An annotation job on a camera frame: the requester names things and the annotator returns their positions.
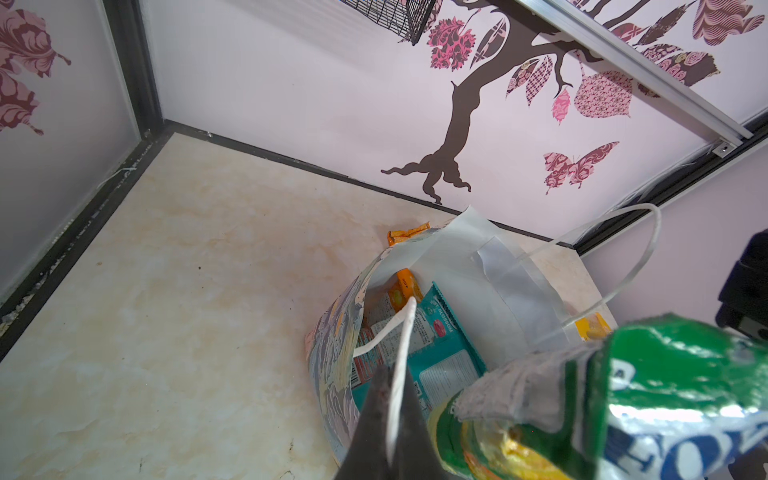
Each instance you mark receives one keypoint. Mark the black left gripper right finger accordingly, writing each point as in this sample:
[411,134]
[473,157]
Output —
[414,457]

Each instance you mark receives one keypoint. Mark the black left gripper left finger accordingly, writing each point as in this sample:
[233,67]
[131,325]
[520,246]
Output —
[366,457]

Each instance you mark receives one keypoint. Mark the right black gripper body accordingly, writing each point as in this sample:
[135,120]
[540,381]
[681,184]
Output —
[743,297]

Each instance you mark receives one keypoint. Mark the teal snack bag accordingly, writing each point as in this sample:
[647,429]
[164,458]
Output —
[441,360]

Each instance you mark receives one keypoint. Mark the light green snack bag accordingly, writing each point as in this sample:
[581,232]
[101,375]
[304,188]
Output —
[661,398]

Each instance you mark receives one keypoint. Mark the patterned paper bag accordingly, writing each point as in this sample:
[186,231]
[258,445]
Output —
[505,306]

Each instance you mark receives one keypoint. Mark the orange white snack bag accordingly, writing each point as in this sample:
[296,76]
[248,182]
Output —
[404,287]

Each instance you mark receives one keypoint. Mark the orange chip snack bag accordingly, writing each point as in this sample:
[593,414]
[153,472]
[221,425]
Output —
[399,236]

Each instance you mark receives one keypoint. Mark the yellow corn snack bag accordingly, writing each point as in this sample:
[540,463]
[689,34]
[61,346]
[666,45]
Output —
[593,327]

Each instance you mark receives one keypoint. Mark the rear aluminium rail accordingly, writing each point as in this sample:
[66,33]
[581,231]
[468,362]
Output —
[593,36]

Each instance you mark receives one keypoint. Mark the black wire basket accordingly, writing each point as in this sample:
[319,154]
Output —
[405,18]

